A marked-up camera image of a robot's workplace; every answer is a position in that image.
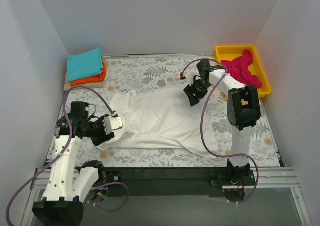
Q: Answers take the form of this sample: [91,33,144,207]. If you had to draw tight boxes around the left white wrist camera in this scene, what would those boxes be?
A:
[103,116,124,134]

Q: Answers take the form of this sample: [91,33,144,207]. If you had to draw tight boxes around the white t shirt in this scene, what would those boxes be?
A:
[98,84,219,158]

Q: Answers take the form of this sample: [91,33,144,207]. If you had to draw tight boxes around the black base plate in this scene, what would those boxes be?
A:
[100,167,256,197]

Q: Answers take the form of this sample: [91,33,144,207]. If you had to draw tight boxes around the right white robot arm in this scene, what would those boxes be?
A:
[180,58,261,185]

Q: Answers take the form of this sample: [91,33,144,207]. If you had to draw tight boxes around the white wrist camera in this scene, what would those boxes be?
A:
[103,116,124,134]
[180,72,201,85]

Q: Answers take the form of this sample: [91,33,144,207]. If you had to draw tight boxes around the folded teal t shirt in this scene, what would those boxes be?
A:
[67,47,103,82]

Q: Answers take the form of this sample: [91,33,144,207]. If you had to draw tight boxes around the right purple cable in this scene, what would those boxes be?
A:
[180,58,261,204]

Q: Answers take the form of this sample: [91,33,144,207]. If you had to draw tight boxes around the folded orange t shirt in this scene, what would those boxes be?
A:
[70,61,109,86]

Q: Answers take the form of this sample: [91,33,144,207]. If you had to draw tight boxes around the aluminium frame rail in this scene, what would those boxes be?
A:
[21,167,312,225]

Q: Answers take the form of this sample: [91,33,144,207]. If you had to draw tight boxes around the folded beige t shirt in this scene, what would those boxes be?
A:
[63,73,104,91]

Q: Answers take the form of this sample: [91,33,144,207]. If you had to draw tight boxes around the purple cable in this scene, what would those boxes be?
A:
[6,86,130,226]
[180,58,261,204]

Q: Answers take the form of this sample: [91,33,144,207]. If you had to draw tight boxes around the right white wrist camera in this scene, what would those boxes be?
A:
[180,72,201,85]

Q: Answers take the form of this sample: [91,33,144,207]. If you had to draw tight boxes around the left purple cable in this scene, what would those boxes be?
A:
[6,86,130,226]

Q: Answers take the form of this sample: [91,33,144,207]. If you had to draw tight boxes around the magenta t shirt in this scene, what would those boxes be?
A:
[221,49,263,88]

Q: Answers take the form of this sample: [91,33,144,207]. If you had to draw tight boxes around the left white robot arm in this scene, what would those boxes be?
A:
[32,101,124,225]

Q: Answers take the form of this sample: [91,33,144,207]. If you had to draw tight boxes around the yellow plastic bin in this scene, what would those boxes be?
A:
[215,45,272,98]

